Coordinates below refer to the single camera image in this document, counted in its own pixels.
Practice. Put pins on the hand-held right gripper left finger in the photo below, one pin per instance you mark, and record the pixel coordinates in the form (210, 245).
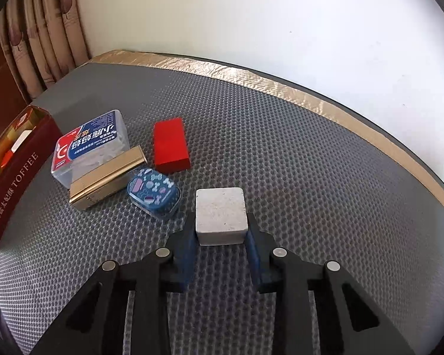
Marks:
(185, 255)

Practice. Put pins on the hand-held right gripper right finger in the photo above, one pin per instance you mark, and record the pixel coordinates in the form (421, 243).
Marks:
(253, 255)

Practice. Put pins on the black white striped cube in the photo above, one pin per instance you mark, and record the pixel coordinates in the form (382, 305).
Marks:
(220, 214)

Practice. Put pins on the dark red toffee tin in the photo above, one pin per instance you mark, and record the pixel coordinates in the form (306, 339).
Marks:
(18, 192)

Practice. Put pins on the small blue patterned tin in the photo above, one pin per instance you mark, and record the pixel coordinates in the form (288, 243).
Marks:
(153, 192)

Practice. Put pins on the red rectangular block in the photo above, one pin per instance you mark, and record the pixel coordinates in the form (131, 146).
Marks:
(170, 146)

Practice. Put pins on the gold rectangular case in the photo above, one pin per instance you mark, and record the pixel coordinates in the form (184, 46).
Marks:
(103, 175)

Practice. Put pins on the clear box blue red label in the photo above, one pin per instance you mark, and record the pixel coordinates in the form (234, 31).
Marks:
(88, 140)

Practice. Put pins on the brown wooden panel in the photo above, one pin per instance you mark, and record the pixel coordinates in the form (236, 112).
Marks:
(3, 81)

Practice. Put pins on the beige patterned curtain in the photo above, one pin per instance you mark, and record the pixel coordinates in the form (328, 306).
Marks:
(40, 26)

